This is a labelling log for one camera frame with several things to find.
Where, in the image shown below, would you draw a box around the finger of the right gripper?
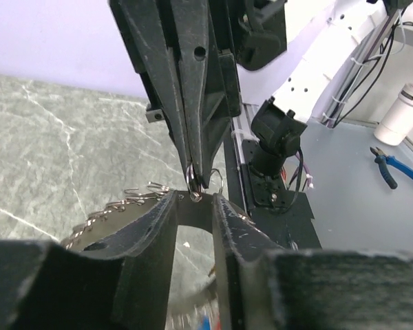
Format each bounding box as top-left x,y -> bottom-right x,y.
119,1 -> 190,173
171,1 -> 240,188

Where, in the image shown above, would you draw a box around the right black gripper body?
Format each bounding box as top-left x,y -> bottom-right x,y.
109,1 -> 287,124

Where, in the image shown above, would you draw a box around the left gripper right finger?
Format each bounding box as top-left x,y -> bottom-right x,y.
212,195 -> 413,329

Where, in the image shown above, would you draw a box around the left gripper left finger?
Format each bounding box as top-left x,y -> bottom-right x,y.
0,192 -> 178,329

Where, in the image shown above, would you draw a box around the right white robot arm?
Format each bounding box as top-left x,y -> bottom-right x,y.
109,1 -> 390,192

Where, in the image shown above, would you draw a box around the white cylinder red button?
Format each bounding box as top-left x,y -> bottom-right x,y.
374,83 -> 413,146

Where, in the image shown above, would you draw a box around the blue handled pliers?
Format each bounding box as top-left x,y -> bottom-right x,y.
370,146 -> 413,190

